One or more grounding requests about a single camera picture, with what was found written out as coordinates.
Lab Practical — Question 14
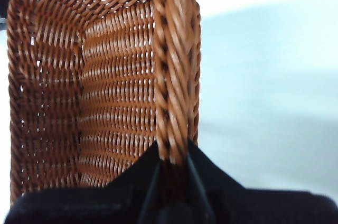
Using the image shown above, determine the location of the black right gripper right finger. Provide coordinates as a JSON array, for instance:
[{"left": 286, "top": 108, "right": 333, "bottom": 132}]
[{"left": 184, "top": 138, "right": 338, "bottom": 224}]

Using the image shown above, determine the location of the brown wicker basket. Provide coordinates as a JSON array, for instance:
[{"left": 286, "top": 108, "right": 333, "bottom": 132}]
[{"left": 6, "top": 0, "right": 202, "bottom": 206}]

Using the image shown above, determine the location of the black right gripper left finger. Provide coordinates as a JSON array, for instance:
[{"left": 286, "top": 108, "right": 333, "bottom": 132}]
[{"left": 4, "top": 139, "right": 162, "bottom": 224}]

